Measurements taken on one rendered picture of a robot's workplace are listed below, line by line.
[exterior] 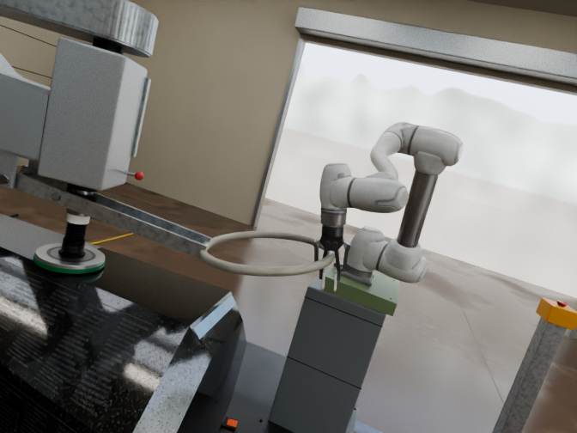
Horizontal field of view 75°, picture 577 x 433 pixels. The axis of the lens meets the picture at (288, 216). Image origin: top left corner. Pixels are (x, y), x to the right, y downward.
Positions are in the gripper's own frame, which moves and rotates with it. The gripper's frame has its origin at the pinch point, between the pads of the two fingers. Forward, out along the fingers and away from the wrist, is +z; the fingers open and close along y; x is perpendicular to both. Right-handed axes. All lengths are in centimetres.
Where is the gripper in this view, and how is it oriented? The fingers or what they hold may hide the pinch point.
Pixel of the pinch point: (329, 280)
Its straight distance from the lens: 135.9
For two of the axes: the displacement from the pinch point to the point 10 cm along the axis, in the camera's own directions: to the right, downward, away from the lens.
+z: -0.4, 9.8, 1.9
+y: -9.8, -0.7, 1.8
